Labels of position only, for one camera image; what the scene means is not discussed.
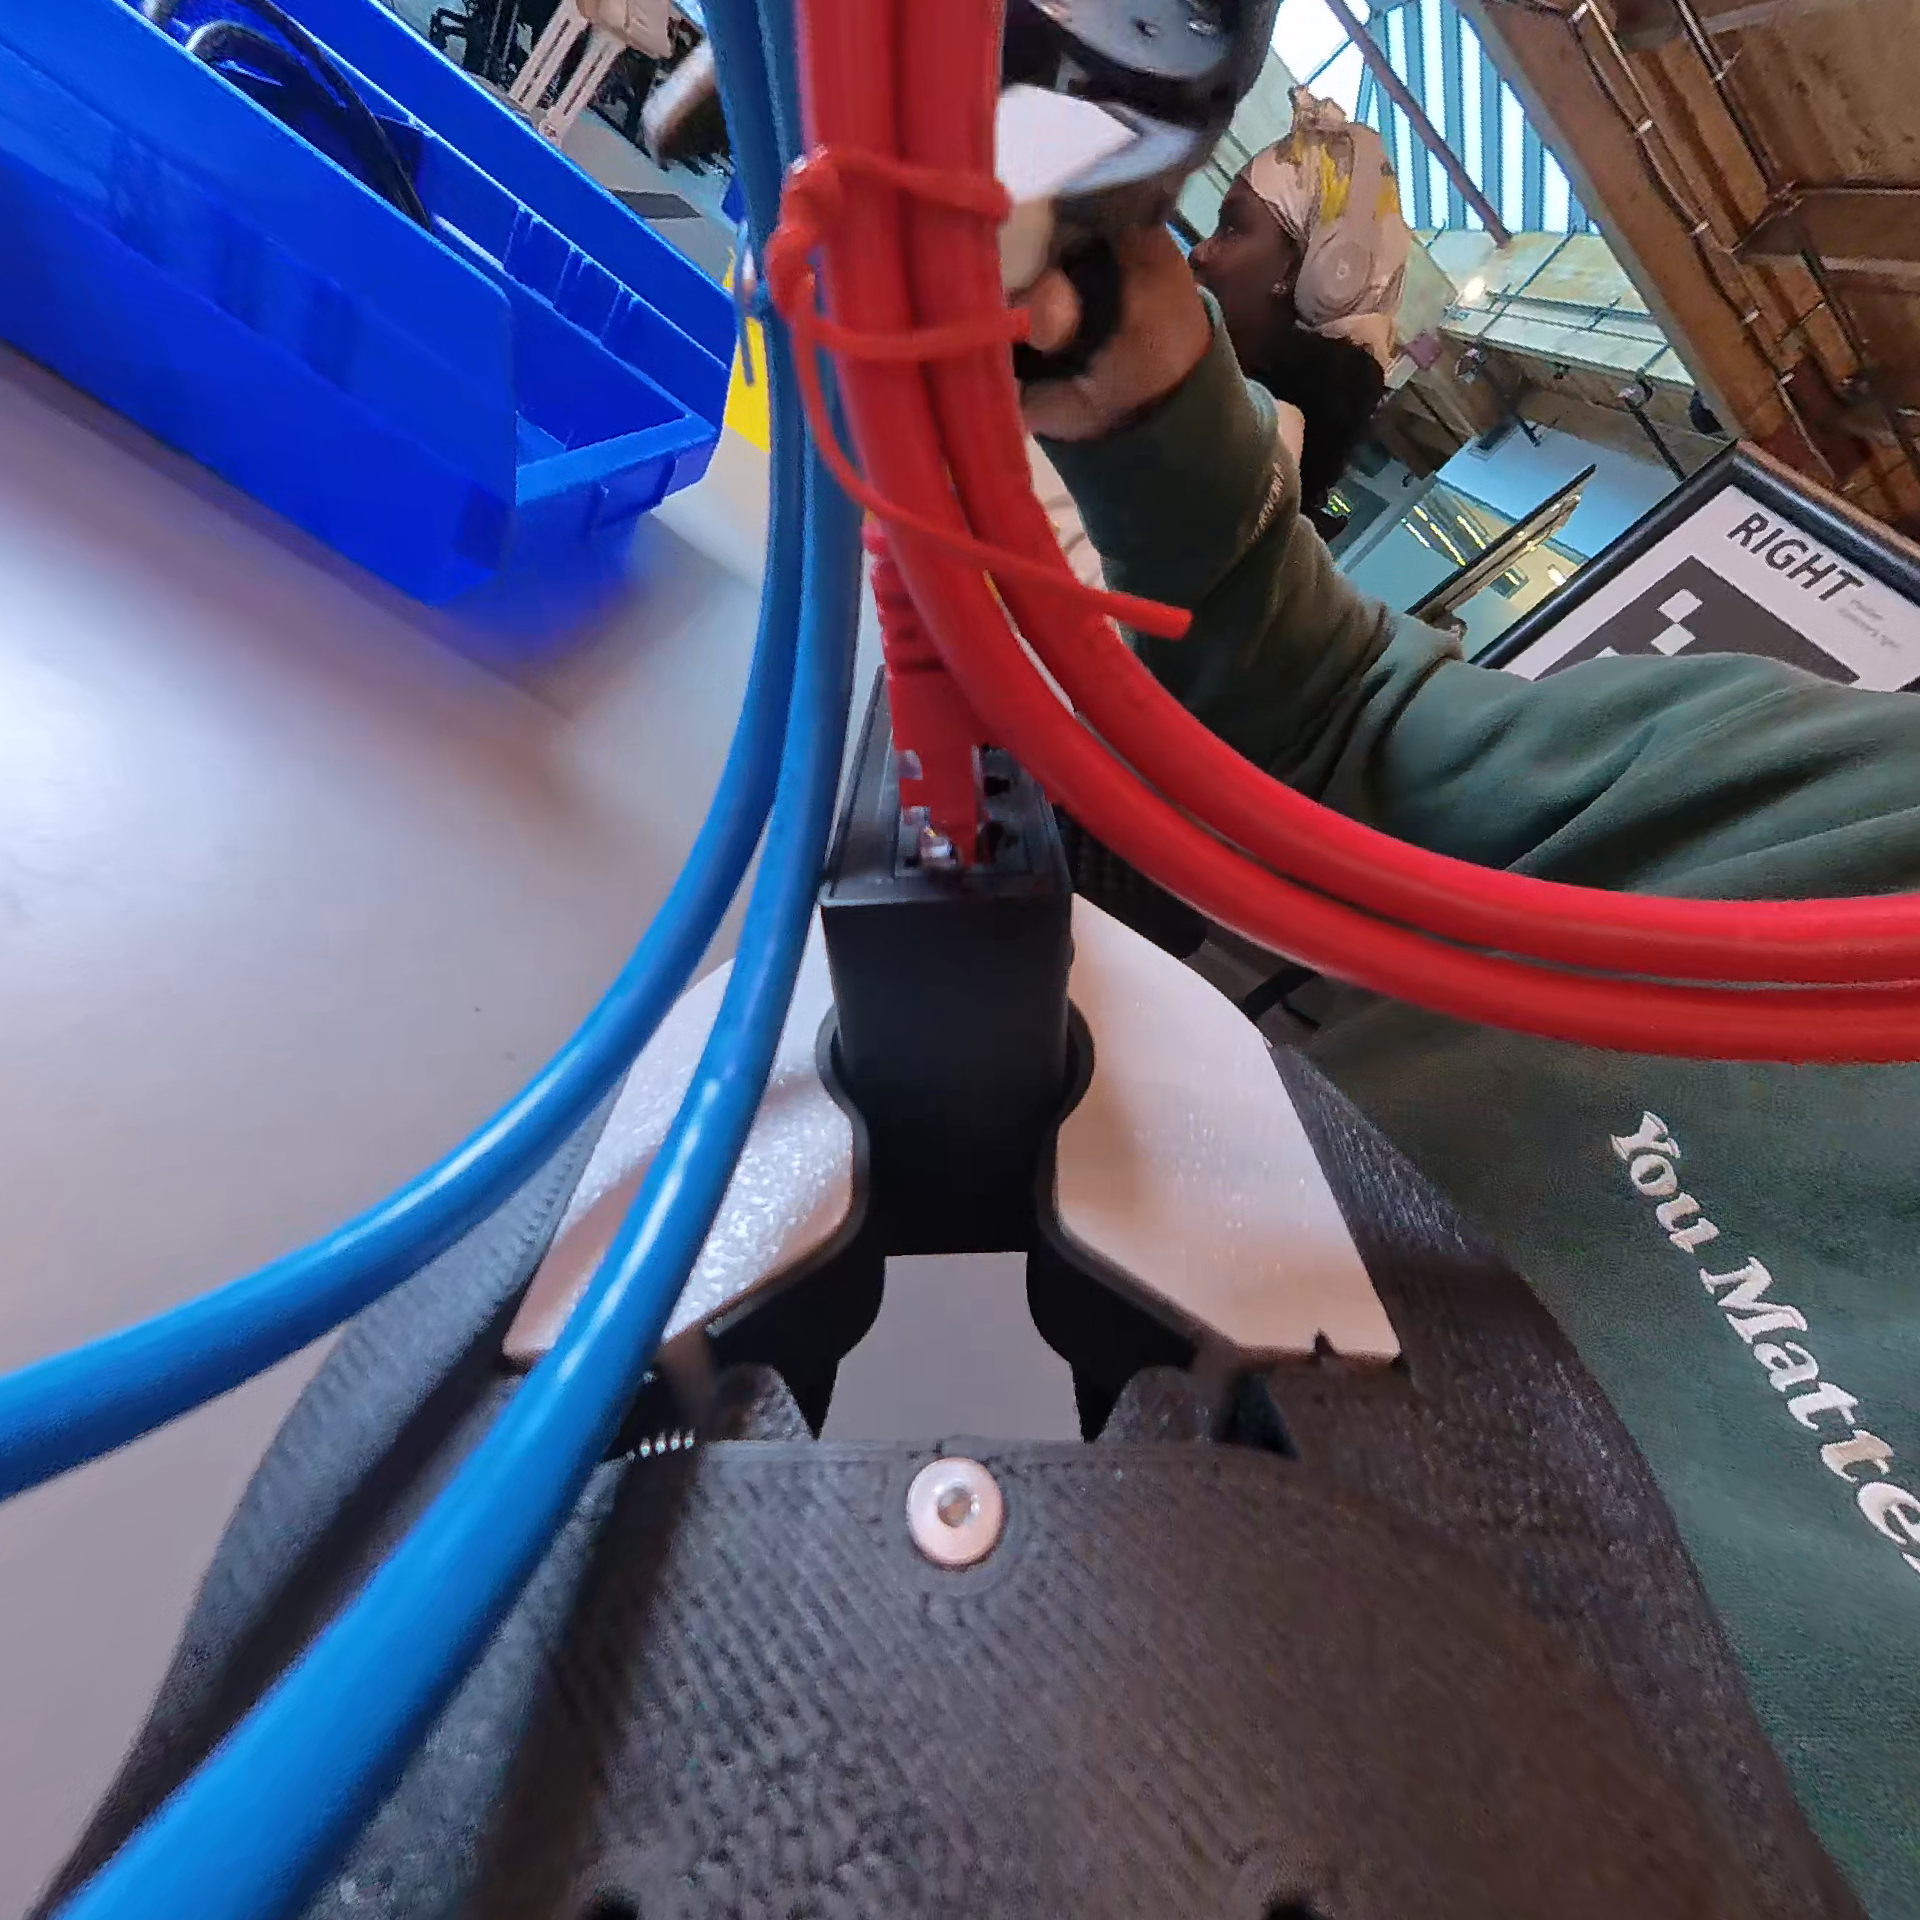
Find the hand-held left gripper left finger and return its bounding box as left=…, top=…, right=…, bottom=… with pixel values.
left=503, top=960, right=883, bottom=1432

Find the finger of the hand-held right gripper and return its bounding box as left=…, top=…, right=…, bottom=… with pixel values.
left=642, top=47, right=723, bottom=163

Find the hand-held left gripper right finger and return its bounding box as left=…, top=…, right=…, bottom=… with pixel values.
left=1030, top=895, right=1408, bottom=1439

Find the black network switch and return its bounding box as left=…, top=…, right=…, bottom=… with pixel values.
left=815, top=667, right=1091, bottom=1254

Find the red ethernet cable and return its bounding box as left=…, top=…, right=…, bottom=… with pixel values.
left=761, top=0, right=1920, bottom=1069

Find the black ethernet cable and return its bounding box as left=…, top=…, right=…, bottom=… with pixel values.
left=142, top=0, right=442, bottom=232

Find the blue ethernet cable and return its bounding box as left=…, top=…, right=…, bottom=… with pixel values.
left=0, top=0, right=872, bottom=1920

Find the blue plastic bin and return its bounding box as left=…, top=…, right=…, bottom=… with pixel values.
left=0, top=0, right=741, bottom=608

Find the person's right forearm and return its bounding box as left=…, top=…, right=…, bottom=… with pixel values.
left=1035, top=293, right=1920, bottom=1920

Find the person's right hand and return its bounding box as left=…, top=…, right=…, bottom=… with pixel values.
left=1013, top=224, right=1219, bottom=447

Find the black framed marker sign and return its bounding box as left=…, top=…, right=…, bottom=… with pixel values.
left=1477, top=440, right=1920, bottom=695

